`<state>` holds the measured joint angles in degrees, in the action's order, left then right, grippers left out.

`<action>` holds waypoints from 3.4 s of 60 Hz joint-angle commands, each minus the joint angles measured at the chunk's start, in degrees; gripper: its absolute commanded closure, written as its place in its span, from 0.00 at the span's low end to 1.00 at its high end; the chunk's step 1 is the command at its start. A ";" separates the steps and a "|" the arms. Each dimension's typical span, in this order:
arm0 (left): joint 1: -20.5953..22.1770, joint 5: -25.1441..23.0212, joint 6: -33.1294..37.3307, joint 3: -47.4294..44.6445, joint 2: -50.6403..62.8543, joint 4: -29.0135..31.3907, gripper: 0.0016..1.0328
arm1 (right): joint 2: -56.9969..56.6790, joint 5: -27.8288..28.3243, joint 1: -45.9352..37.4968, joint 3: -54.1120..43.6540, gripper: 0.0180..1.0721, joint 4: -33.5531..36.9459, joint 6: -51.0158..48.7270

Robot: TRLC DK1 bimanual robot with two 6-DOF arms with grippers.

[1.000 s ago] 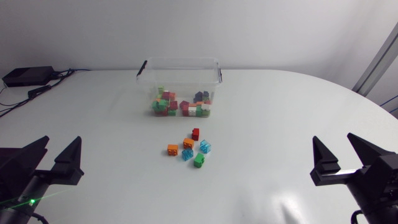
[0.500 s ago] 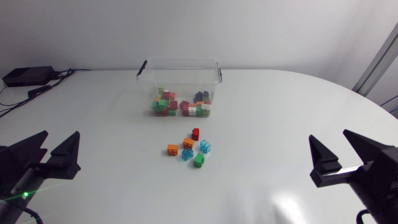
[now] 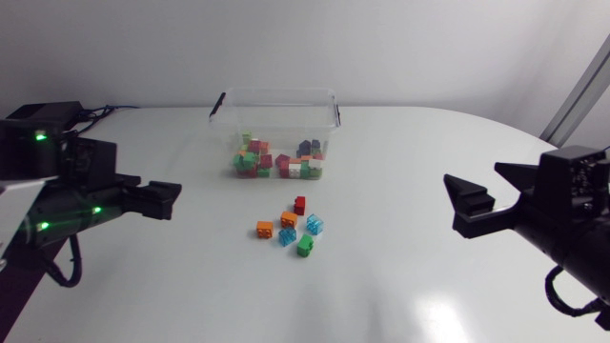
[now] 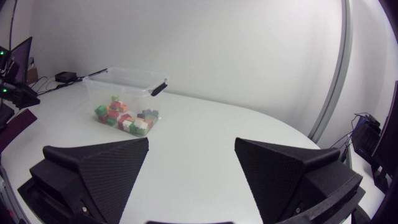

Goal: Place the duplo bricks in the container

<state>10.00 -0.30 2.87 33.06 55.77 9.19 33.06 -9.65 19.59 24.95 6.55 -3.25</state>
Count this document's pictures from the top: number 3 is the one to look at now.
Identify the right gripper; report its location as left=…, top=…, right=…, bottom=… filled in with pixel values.
left=442, top=161, right=610, bottom=306

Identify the clear blue toy brick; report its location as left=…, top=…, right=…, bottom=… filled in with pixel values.
left=277, top=226, right=298, bottom=248
left=305, top=213, right=325, bottom=236

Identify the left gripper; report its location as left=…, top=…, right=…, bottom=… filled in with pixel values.
left=21, top=172, right=183, bottom=249

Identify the clear plastic container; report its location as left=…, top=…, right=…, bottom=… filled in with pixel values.
left=208, top=87, right=343, bottom=182

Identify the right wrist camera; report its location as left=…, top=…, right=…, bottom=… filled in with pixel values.
left=538, top=145, right=610, bottom=212

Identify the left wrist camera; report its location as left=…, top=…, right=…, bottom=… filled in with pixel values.
left=62, top=137, right=118, bottom=192

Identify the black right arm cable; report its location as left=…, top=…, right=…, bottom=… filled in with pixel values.
left=544, top=265, right=602, bottom=318

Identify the black power brick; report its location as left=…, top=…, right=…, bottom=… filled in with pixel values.
left=4, top=100, right=84, bottom=131

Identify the pile of toy bricks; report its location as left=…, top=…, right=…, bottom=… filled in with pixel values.
left=232, top=131, right=327, bottom=181

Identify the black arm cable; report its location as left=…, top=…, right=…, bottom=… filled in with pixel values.
left=41, top=232, right=84, bottom=289
left=544, top=265, right=602, bottom=318

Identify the green toy brick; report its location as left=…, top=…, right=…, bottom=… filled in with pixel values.
left=296, top=233, right=315, bottom=258
left=233, top=151, right=259, bottom=172

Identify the blue cable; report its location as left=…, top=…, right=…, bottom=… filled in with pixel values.
left=70, top=104, right=140, bottom=138

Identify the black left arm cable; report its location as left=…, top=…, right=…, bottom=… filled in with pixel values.
left=41, top=232, right=84, bottom=289

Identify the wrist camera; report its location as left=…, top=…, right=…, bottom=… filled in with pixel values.
left=538, top=145, right=610, bottom=212
left=62, top=137, right=118, bottom=192

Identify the dark mat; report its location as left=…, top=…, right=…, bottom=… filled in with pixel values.
left=0, top=236, right=69, bottom=334

